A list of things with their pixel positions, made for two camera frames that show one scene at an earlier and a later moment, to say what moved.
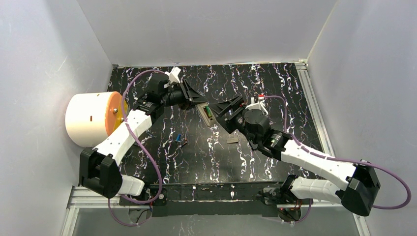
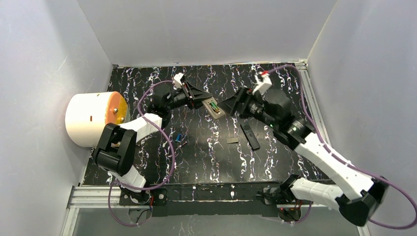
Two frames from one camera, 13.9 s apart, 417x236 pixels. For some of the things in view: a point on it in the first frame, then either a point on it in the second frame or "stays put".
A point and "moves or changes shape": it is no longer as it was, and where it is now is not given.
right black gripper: x=232 y=113 → x=243 y=101
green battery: x=208 y=111 moves or changes shape
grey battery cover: x=232 y=140 stays put
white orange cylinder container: x=90 y=117 stays put
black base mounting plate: x=210 y=198 stays put
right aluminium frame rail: x=307 y=81 stays put
